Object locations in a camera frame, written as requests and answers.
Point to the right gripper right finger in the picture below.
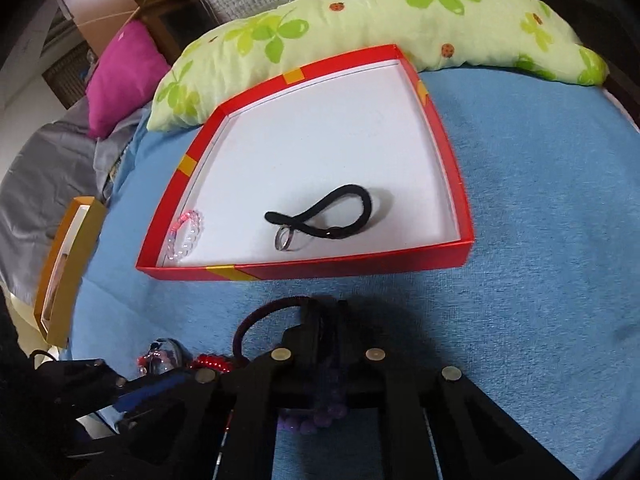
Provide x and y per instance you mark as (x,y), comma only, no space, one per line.
(374,371)

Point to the magenta cushion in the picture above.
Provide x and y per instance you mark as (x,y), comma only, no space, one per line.
(126,77)

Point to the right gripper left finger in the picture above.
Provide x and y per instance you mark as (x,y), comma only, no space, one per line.
(303,371)

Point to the blue towel mat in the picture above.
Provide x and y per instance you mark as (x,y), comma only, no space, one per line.
(544,316)

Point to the orange cardboard box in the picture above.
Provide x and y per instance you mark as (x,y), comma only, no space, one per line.
(71,250)

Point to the red shallow gift box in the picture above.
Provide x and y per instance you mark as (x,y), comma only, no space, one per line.
(341,167)

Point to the green clover print pillow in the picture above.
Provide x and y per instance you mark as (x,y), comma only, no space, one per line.
(433,34)

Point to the grey blanket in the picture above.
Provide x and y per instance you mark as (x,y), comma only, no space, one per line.
(57,163)

